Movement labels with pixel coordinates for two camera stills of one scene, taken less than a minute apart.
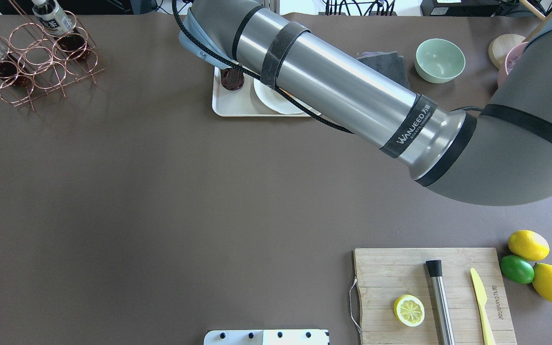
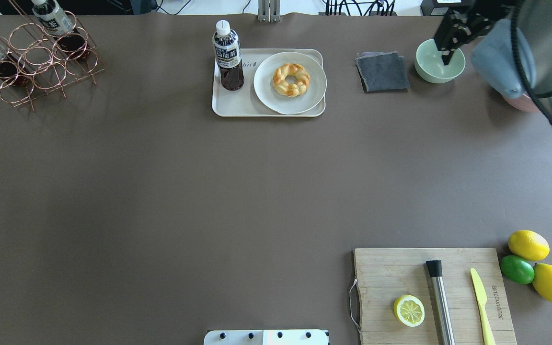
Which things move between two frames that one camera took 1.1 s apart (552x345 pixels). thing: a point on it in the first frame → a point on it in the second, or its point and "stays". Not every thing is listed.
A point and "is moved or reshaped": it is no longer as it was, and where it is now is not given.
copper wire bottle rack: (32, 58) stays
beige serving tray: (242, 102) stays
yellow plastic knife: (481, 295) stays
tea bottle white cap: (232, 79) is moved or reshaped
